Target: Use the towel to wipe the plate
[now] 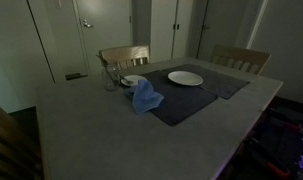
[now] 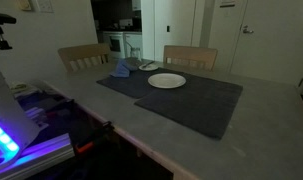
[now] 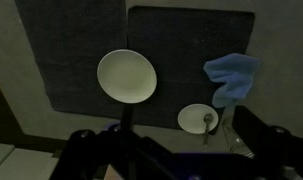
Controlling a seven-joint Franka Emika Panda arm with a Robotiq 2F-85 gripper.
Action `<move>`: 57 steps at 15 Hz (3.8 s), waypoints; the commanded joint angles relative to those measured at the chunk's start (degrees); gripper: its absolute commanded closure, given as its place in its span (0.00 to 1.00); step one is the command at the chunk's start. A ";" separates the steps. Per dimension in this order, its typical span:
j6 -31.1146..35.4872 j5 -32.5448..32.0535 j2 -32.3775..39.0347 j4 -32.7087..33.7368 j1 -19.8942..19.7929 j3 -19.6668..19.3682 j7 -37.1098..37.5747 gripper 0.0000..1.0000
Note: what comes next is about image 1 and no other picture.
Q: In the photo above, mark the dark grey door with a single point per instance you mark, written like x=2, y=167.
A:
x=224, y=23

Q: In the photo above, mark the light wooden slat chair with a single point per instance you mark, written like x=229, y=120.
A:
x=241, y=55
x=124, y=53

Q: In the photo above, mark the large white plate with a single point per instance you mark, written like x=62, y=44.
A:
x=185, y=78

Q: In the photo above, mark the white closet door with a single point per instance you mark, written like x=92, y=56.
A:
x=162, y=30
x=186, y=20

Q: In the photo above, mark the red bar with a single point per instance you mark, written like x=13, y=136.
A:
x=292, y=126

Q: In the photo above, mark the white room door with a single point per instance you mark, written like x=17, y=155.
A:
x=104, y=36

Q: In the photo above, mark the clear glass jar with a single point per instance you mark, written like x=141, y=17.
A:
x=109, y=81

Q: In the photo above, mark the metal spoon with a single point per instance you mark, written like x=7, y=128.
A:
x=127, y=81

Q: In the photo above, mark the blue microfibre towel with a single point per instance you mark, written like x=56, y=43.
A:
x=144, y=98

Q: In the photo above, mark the small white plate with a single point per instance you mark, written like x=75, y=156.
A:
x=135, y=79

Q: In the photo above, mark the dark low floor object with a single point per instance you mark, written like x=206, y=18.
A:
x=76, y=76

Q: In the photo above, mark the clamp with red-orange grip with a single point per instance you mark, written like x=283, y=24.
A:
x=277, y=171

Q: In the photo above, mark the dark ribbed placemat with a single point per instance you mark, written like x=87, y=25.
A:
x=221, y=83
x=181, y=103

